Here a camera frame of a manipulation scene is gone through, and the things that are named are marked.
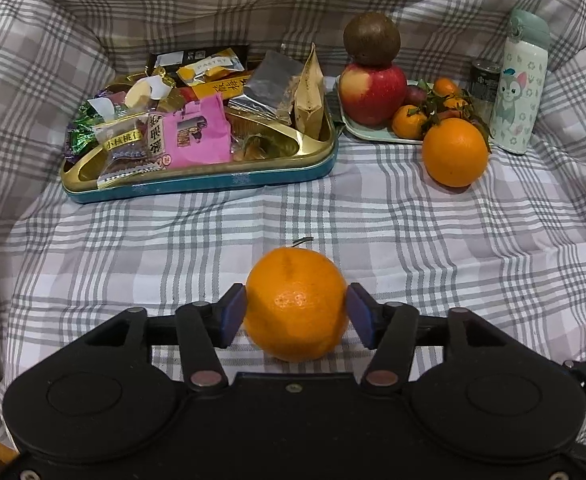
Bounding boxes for silver foil snack packet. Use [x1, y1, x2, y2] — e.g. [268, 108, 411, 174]
[228, 51, 302, 126]

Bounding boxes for black snack box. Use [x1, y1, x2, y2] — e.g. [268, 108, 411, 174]
[146, 44, 252, 79]

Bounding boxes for yellow and white pastry packet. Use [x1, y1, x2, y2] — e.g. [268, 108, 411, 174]
[178, 49, 244, 86]

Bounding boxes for round dark brown fruit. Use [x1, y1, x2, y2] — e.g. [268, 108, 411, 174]
[343, 12, 403, 67]

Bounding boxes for red apple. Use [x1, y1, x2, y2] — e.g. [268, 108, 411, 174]
[338, 61, 408, 127]

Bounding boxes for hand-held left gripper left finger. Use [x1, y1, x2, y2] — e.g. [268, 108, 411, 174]
[84, 283, 248, 394]

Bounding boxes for clear cake packet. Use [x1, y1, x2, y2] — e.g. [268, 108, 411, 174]
[93, 112, 167, 189]

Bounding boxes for pink snack packet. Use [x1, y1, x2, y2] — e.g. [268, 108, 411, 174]
[160, 94, 233, 170]

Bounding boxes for dark drink can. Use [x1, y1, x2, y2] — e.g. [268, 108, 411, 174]
[469, 59, 502, 124]

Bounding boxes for white crumpled wrapper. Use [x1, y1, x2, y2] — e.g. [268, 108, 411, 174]
[123, 76, 174, 111]

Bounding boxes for orange striped snack packet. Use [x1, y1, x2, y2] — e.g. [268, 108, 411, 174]
[190, 76, 252, 106]

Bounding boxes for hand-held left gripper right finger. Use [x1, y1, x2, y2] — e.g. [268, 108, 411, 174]
[345, 282, 509, 396]

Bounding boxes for gold and teal tin tray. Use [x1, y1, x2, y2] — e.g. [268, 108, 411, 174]
[60, 72, 339, 205]

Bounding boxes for green candy wrapper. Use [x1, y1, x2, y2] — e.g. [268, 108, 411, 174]
[64, 114, 99, 162]

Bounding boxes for white packet with black print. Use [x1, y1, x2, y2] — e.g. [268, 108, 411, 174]
[143, 112, 169, 162]

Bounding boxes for grey plaid blanket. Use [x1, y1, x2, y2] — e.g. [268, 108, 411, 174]
[0, 0, 586, 453]

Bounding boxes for medium orange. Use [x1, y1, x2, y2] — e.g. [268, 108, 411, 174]
[422, 117, 490, 189]

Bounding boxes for brown paper snack packet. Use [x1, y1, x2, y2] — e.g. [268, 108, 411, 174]
[293, 42, 327, 141]

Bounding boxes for pale green plate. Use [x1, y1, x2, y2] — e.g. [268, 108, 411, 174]
[335, 74, 480, 146]

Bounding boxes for white cartoon water bottle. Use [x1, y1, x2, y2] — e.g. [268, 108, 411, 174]
[488, 8, 552, 156]

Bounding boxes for large orange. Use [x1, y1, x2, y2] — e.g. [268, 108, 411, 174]
[243, 247, 350, 364]

